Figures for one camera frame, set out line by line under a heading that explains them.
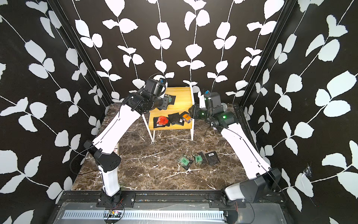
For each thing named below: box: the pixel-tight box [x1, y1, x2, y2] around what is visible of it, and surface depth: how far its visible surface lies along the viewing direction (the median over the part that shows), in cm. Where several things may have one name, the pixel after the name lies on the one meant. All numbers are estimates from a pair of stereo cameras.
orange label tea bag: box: [182, 113, 193, 124], surface depth 92 cm
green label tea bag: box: [176, 155, 194, 171], surface depth 90 cm
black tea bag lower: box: [167, 111, 190, 127], surface depth 91 cm
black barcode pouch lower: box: [152, 116, 171, 129], surface depth 88 cm
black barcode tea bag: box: [205, 151, 221, 166], surface depth 91 cm
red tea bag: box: [153, 115, 171, 129], surface depth 90 cm
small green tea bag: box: [192, 154, 203, 165], surface depth 91 cm
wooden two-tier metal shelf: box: [142, 86, 195, 144], surface depth 88 cm
